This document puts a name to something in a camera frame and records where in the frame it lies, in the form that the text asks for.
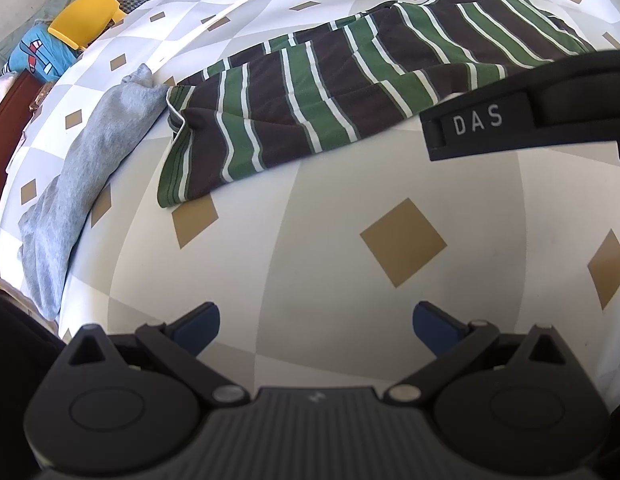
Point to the green brown striped shirt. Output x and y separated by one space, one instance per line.
300 110

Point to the grey-green blanket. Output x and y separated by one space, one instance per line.
20 35

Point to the white printed bag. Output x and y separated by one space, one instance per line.
0 92

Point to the blue printed cloth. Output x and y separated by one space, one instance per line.
35 50

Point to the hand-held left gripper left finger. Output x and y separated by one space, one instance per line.
202 322

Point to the brown wooden cabinet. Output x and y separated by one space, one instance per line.
7 120

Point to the yellow plastic chair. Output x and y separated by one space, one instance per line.
85 17

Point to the small wrapped packet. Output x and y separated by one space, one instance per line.
40 97

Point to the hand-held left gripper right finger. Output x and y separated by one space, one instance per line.
434 327

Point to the grey garment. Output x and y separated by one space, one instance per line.
80 170

